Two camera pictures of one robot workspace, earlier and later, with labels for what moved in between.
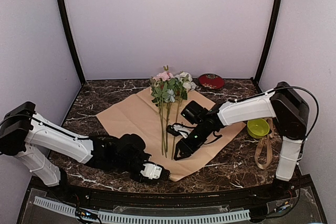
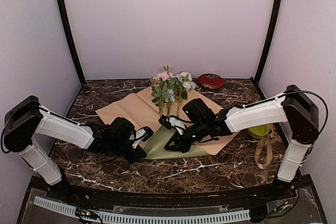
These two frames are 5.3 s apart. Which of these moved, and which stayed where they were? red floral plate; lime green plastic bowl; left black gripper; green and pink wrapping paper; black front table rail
Moved: left black gripper; green and pink wrapping paper
Stayed: black front table rail; lime green plastic bowl; red floral plate
